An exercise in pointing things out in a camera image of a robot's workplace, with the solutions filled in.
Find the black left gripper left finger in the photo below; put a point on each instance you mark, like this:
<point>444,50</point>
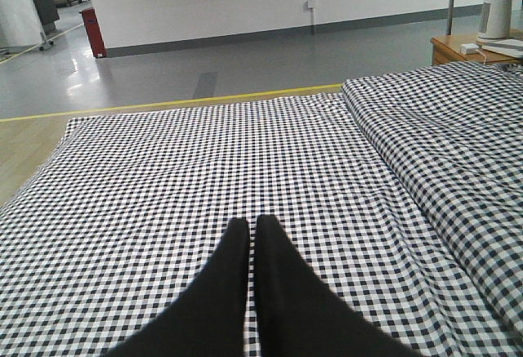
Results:
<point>207,319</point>

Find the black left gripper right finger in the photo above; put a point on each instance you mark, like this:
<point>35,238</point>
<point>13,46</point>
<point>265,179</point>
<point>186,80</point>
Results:
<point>298,315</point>

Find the black white checkered bed sheet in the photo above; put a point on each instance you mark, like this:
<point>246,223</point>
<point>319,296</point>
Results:
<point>114,226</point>

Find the white desk lamp base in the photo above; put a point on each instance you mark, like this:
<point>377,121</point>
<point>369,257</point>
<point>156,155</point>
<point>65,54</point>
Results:
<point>510,47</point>

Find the black white checkered duvet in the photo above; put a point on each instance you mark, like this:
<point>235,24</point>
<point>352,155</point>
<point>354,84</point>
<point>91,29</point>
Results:
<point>452,134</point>

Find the wooden bedside table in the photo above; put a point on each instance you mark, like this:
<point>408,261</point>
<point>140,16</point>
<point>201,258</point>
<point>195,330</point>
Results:
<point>445,49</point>

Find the red fire cabinet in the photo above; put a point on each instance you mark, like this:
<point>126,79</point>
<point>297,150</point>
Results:
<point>93,31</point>

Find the white charger adapter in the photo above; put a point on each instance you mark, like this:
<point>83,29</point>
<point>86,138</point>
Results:
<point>468,48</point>

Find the white cylindrical heater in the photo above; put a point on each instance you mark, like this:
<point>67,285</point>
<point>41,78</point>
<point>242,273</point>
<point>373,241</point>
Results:
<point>495,20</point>

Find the white wall socket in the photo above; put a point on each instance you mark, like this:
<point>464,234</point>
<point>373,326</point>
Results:
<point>310,4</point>

